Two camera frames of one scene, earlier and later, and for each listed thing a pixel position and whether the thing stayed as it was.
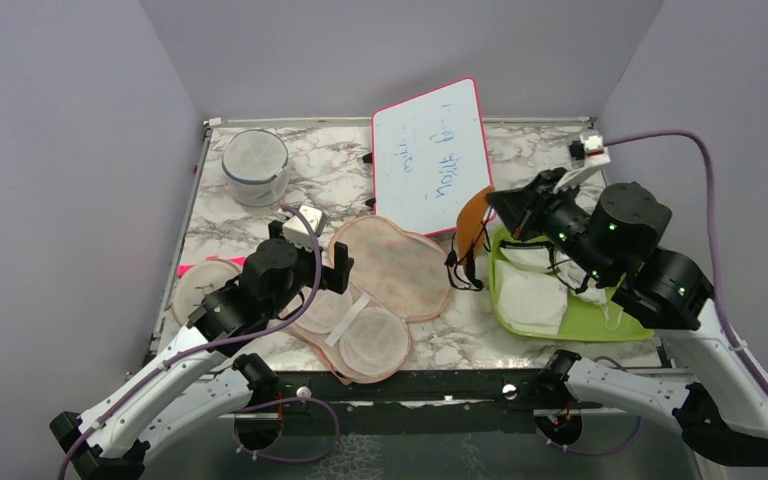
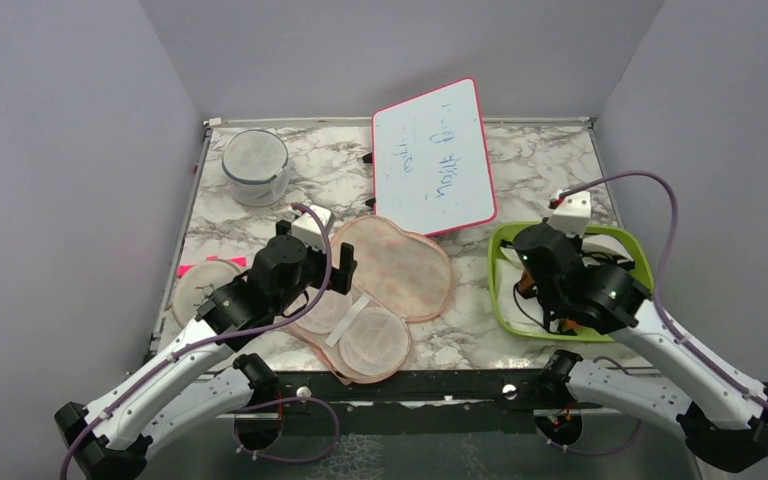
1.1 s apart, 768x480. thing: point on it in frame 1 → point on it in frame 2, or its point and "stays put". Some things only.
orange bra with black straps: (469, 241) → (526, 289)
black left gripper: (334, 279) stays put
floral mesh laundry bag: (362, 333) stays put
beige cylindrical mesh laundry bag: (195, 282) stays put
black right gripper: (515, 206) → (576, 244)
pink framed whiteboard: (427, 154) stays put
